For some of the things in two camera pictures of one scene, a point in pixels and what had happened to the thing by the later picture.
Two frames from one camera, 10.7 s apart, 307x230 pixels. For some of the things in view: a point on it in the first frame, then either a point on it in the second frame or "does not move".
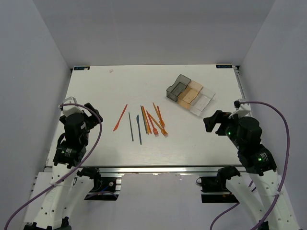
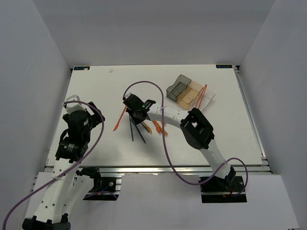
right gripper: (219, 117) → (137, 121)
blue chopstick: (131, 127) does not move
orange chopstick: (147, 120) → (200, 96)
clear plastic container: (201, 101) does not move
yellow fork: (164, 132) does not move
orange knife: (117, 124) does not move
